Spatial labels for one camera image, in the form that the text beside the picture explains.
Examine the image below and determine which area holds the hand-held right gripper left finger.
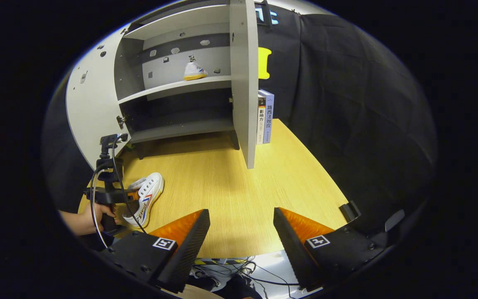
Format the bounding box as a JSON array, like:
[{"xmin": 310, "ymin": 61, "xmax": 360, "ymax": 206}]
[{"xmin": 98, "ymin": 209, "xmax": 210, "ymax": 294}]

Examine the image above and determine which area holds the white grey shoe cabinet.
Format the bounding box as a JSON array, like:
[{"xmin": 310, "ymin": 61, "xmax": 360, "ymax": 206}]
[{"xmin": 114, "ymin": 0, "xmax": 241, "ymax": 160}]

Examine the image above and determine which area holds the white shoe cabinet door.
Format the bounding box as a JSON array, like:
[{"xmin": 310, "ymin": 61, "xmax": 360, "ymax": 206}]
[
  {"xmin": 66, "ymin": 24, "xmax": 141, "ymax": 171},
  {"xmin": 229, "ymin": 0, "xmax": 260, "ymax": 169}
]

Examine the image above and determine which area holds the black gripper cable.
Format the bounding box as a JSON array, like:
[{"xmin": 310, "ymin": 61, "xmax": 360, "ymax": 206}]
[{"xmin": 90, "ymin": 137, "xmax": 147, "ymax": 250}]

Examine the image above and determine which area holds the white canvas shoe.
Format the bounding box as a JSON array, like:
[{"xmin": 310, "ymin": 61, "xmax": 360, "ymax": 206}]
[
  {"xmin": 123, "ymin": 172, "xmax": 165, "ymax": 228},
  {"xmin": 183, "ymin": 61, "xmax": 208, "ymax": 81}
]

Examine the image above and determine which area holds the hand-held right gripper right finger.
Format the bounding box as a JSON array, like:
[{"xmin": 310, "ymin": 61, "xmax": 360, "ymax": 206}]
[{"xmin": 273, "ymin": 207, "xmax": 389, "ymax": 292}]

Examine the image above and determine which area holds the blue spine book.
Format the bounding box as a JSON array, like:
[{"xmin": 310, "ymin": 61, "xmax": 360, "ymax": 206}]
[{"xmin": 263, "ymin": 89, "xmax": 275, "ymax": 144}]

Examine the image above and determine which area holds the tangle of black cables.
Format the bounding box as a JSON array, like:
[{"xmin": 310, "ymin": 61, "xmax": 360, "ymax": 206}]
[{"xmin": 189, "ymin": 255, "xmax": 302, "ymax": 299}]

